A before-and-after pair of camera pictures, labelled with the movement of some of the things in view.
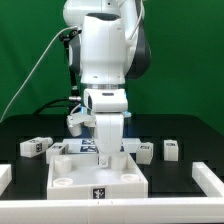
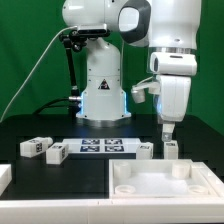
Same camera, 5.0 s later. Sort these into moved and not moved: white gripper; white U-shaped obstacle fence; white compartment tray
Moved: white compartment tray; white gripper
Not moved: white U-shaped obstacle fence
